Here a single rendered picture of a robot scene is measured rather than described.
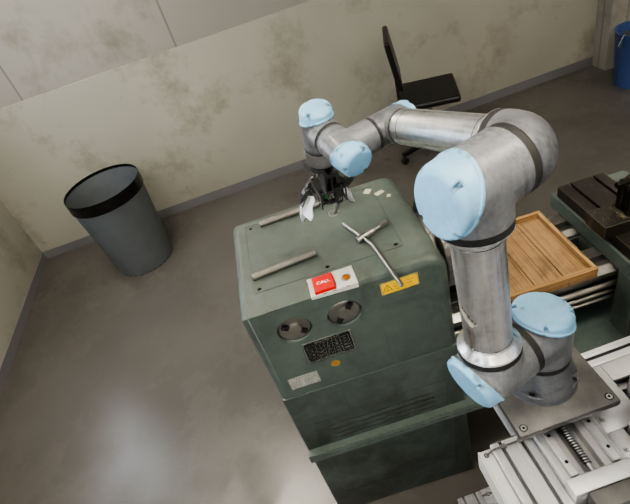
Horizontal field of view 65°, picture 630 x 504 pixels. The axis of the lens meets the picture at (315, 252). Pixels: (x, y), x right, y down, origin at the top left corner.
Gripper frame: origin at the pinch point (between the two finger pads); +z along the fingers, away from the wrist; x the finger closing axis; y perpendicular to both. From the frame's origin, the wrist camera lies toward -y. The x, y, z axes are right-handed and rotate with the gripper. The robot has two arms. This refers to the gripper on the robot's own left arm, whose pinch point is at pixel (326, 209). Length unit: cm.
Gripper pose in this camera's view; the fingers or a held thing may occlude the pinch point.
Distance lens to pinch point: 135.4
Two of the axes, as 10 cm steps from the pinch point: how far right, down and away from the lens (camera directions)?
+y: 4.1, 7.0, -5.9
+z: 1.2, 6.0, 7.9
